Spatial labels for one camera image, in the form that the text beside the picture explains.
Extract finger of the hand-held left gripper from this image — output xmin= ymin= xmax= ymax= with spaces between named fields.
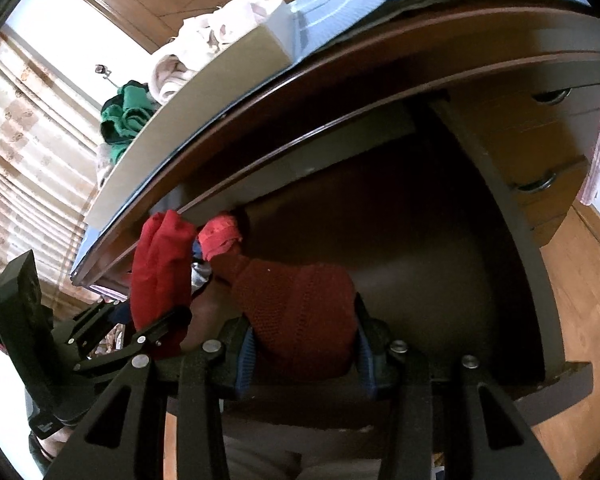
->
xmin=72 ymin=300 xmax=131 ymax=346
xmin=74 ymin=306 xmax=194 ymax=377

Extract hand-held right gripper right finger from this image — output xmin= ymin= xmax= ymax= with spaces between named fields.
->
xmin=352 ymin=294 xmax=561 ymax=480

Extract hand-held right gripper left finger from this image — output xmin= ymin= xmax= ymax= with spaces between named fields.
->
xmin=69 ymin=321 xmax=257 ymax=480

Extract bright red underwear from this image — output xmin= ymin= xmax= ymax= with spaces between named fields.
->
xmin=130 ymin=210 xmax=198 ymax=361

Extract dark red knit underwear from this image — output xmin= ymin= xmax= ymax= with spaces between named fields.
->
xmin=199 ymin=212 xmax=359 ymax=382

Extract white gold-rimmed box tray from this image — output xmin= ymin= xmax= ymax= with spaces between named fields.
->
xmin=82 ymin=2 xmax=301 ymax=233

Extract green underwear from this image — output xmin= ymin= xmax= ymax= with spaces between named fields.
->
xmin=100 ymin=80 xmax=158 ymax=146

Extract beige underwear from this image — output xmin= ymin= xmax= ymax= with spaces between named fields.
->
xmin=172 ymin=10 xmax=231 ymax=68

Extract pale pink underwear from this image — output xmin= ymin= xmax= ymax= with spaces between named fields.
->
xmin=207 ymin=0 xmax=286 ymax=46

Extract wooden side drawer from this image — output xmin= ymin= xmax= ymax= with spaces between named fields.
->
xmin=455 ymin=77 xmax=600 ymax=171
xmin=505 ymin=157 xmax=593 ymax=233

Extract light blue sock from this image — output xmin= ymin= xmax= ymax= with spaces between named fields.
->
xmin=190 ymin=245 xmax=216 ymax=291

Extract person's grey trousers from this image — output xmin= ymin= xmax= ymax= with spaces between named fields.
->
xmin=220 ymin=420 xmax=391 ymax=480

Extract beige patterned curtain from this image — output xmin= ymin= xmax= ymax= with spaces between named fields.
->
xmin=0 ymin=30 xmax=106 ymax=306

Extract dark wooden desk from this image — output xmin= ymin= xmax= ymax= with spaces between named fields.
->
xmin=70 ymin=0 xmax=600 ymax=411

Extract blue checked tablecloth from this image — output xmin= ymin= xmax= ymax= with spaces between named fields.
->
xmin=70 ymin=0 xmax=581 ymax=281

